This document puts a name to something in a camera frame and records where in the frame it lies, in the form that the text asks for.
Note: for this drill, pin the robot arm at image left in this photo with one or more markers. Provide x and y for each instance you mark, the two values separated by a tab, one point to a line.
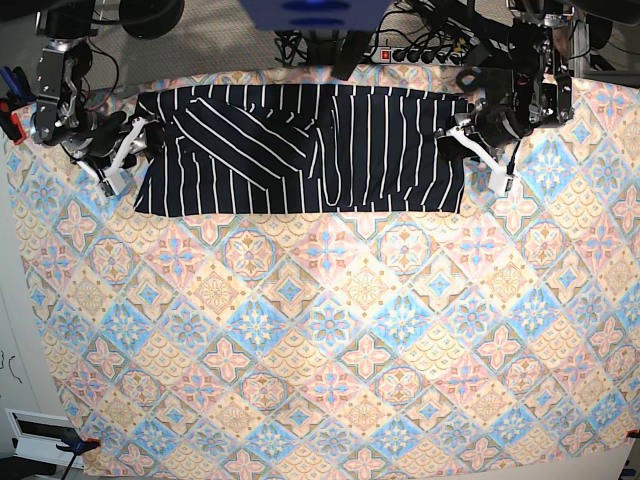
64	115

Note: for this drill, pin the colourful patterned tablecloth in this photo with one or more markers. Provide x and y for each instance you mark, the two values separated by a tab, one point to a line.
335	346

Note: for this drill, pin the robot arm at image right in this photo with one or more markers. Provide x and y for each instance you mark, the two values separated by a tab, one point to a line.
525	80

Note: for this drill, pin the blue orange clamp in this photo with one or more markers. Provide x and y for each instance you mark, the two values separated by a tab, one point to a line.
77	446
18	96

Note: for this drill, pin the navy white striped T-shirt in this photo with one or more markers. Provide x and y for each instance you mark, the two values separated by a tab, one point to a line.
300	148

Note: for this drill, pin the white wall vent panel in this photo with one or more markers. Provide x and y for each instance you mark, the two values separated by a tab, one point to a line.
38	436

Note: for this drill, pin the blue orange clamp lower left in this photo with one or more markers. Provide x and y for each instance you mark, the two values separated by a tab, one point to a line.
77	446

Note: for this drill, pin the white power strip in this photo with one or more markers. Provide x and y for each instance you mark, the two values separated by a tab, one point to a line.
417	56

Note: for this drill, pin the blue orange clamp upper left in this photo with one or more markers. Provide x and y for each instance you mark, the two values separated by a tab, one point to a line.
18	96

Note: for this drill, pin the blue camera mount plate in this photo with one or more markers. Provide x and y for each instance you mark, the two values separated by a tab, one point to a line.
358	15

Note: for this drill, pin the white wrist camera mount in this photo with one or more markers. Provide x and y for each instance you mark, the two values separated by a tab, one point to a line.
111	181
500	181

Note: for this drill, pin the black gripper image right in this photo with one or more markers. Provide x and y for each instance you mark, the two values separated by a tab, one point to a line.
494	125

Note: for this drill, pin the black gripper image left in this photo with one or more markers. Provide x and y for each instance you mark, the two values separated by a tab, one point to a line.
95	146

